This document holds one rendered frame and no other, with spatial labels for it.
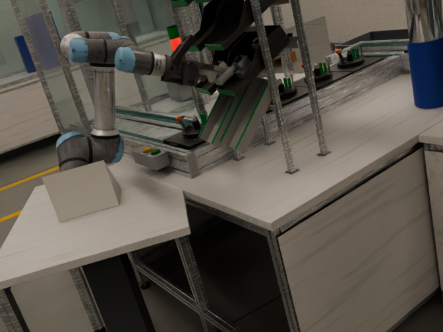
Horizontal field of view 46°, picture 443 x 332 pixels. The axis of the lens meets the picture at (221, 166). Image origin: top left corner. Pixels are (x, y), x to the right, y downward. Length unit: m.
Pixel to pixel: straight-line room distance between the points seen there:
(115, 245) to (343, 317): 0.84
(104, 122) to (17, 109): 4.95
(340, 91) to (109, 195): 1.21
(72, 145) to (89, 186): 0.22
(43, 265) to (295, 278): 0.82
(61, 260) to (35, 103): 5.41
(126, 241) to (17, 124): 5.45
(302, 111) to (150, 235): 1.01
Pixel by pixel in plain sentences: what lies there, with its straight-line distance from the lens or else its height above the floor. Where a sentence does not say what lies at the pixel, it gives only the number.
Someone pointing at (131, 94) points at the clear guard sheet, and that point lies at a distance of 3.58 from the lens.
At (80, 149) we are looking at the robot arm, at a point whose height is 1.07.
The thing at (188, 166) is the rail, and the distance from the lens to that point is 2.08.
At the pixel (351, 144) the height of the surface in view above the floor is 0.86.
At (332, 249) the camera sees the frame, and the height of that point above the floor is 0.64.
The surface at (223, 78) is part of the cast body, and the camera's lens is 1.81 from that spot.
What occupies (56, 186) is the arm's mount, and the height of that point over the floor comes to 1.00.
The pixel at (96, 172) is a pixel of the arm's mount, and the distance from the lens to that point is 2.02.
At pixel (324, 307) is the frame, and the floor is 0.46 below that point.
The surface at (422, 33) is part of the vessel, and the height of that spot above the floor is 1.17.
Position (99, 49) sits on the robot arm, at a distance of 1.75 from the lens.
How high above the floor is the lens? 1.60
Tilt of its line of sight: 20 degrees down
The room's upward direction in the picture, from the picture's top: 15 degrees counter-clockwise
